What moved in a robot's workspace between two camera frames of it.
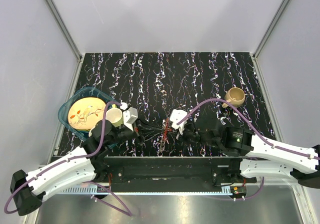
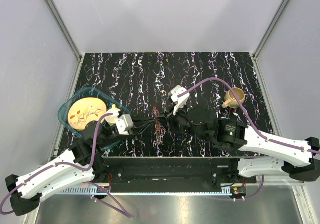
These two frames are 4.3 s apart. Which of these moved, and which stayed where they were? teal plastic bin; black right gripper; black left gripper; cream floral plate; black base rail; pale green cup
Moved: black left gripper; black right gripper
Stayed: black base rail; cream floral plate; teal plastic bin; pale green cup
